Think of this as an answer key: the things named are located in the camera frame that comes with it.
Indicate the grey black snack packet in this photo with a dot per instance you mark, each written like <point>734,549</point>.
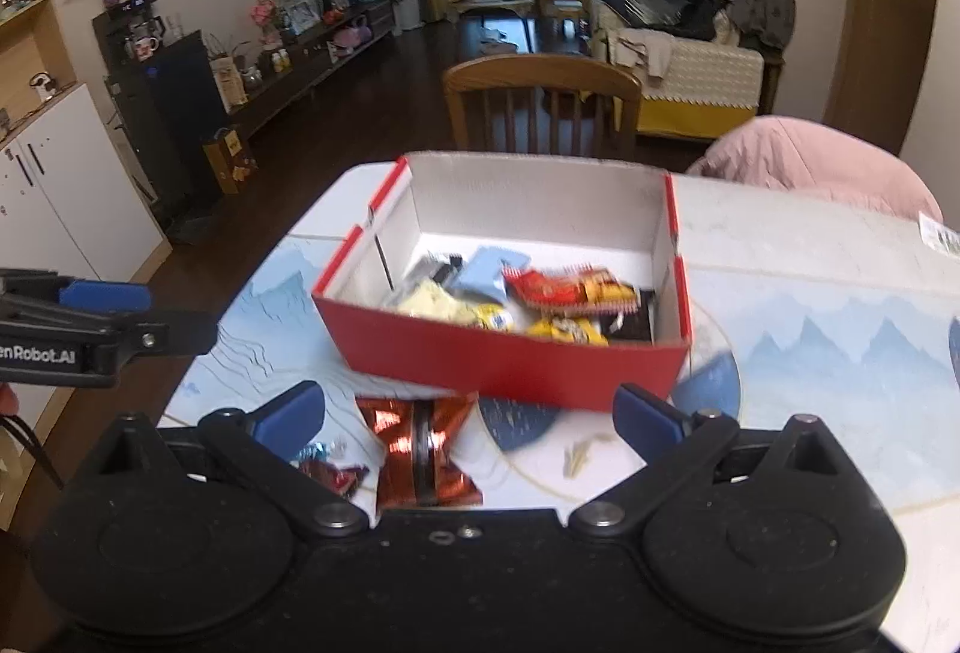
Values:
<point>433,267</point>

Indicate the wooden door frame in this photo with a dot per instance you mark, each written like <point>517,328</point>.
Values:
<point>862,23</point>

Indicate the white cabinet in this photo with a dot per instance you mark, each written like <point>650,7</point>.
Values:
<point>67,203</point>

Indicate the dark wooden tv cabinet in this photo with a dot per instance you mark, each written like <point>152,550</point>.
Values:
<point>300,68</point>

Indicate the coffee table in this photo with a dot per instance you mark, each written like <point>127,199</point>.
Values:
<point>495,4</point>

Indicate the pink toy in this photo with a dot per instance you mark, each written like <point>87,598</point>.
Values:
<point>352,36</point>

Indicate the black cabinet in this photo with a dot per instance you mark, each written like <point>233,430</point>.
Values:
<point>165,113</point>

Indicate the person's left hand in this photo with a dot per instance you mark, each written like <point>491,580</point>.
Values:
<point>7,399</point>

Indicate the pale yellow snack packet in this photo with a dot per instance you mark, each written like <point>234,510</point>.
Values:
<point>435,304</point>

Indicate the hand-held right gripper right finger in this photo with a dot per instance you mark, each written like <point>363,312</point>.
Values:
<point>645,424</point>

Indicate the yellow gift bag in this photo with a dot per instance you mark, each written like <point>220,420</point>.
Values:
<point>229,161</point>

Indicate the light blue snack packet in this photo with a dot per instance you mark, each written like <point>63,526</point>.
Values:
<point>487,274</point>

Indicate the orange foil snack packet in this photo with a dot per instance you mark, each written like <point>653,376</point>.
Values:
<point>420,450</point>

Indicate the wooden wall shelf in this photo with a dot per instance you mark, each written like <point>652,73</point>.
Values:
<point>26,23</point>

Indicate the sofa with cream cover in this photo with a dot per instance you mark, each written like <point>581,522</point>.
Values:
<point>712,75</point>

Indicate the red snack packet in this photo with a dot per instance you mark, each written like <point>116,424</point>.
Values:
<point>562,289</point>

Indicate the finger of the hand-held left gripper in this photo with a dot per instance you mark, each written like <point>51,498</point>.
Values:
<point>176,334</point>
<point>105,297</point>

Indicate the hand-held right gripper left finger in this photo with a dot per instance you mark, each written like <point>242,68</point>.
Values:
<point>289,420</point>

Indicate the yellow blue snack packet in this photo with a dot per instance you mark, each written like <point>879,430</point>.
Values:
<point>493,318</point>

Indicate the white striped packet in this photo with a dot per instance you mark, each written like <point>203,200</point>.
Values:
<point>941,237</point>

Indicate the pile of dark clothes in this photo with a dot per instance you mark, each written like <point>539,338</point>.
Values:
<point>757,0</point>

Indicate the small colourful candy wrapper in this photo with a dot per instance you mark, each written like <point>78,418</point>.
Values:
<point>330,473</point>

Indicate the wooden chair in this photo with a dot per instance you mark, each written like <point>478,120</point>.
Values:
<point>540,79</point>

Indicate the red cardboard box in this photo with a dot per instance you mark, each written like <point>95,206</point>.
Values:
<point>510,360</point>

